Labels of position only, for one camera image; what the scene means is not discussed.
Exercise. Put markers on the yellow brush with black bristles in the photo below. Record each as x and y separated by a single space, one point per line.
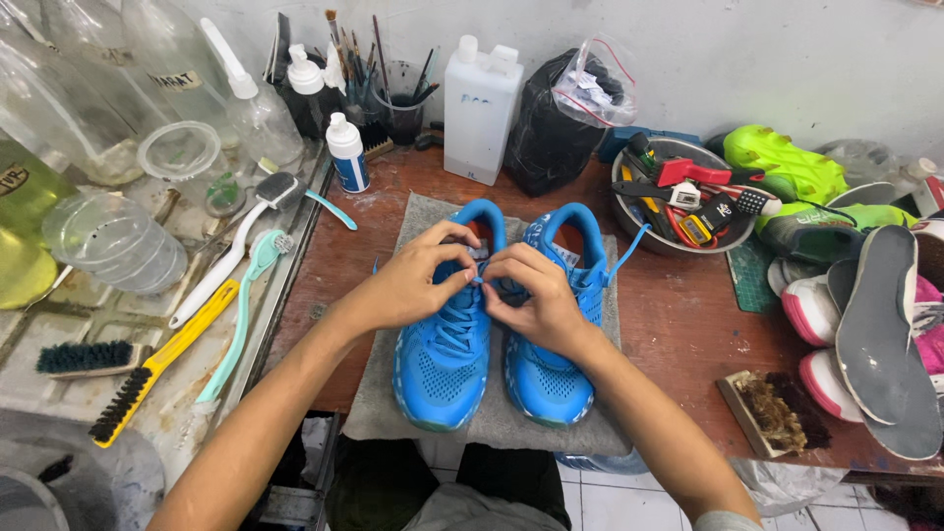
158 361

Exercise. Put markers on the metal bowl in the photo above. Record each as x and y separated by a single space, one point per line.
634 221

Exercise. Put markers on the white and pink sneaker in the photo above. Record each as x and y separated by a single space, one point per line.
822 383
811 310

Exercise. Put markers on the clear spray bottle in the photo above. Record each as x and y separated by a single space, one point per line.
262 122

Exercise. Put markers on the bottle of yellow liquid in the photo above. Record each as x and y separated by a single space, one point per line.
26 236

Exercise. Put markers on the wooden brush with brown bristles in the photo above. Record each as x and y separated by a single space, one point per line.
774 413

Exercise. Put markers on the blue shoelace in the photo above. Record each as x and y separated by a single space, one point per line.
459 328
627 254

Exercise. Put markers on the clear cup with paint brushes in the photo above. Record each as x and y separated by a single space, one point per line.
402 110

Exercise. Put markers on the long teal brush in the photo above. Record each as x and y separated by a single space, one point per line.
240 324

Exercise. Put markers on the grey shoe insole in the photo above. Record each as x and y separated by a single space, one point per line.
918 420
877 324

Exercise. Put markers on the person's dark trousers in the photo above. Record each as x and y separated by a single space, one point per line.
442 487

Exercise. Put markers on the blue water jug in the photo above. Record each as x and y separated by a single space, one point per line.
601 463

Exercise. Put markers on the grey cloth mat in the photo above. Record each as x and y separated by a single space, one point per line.
369 383

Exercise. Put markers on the clear plastic cup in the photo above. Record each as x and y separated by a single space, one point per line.
118 240

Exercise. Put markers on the green cutting mat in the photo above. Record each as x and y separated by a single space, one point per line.
751 276

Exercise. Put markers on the wooden brush with dark bristles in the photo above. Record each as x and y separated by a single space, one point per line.
85 358

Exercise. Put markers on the blue box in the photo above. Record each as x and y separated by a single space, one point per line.
616 140

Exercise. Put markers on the white bottle with red label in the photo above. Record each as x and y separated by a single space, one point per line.
922 184

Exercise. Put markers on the white brush with black bristles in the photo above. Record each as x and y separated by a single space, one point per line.
228 254

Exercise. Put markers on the blue mesh running shoe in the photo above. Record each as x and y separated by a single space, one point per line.
442 369
546 383

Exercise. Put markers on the white pump bottle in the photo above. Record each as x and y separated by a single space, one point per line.
304 74

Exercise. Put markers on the clear round container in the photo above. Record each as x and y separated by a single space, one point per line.
181 151

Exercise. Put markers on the clear plastic bag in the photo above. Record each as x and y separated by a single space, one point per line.
782 483

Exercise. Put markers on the black plastic bag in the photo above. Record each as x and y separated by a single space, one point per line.
542 140

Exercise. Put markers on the black mesh holder with brushes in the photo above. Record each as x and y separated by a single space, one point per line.
317 107

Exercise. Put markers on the neon green football boot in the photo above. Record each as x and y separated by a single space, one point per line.
818 228
789 162

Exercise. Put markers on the teal toothbrush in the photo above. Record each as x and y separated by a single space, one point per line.
332 210

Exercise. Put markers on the clear plastic container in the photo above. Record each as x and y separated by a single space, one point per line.
859 158

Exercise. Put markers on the small white bottle blue label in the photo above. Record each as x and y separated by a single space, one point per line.
348 158

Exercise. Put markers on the large clear glass bottle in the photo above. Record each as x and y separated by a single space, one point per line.
59 96
169 59

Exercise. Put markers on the clear zip bag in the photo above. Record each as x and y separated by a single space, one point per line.
594 88

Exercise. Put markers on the person's right hand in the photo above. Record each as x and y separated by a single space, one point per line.
542 310

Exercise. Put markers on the person's left hand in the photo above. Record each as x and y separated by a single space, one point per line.
402 284

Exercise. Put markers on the small wooden brush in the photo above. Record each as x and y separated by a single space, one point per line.
377 144

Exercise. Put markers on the black and white tool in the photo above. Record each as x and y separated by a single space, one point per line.
664 192

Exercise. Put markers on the white plastic jug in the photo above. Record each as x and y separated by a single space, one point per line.
479 118

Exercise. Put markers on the yellow and black meter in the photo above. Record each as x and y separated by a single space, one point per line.
695 230

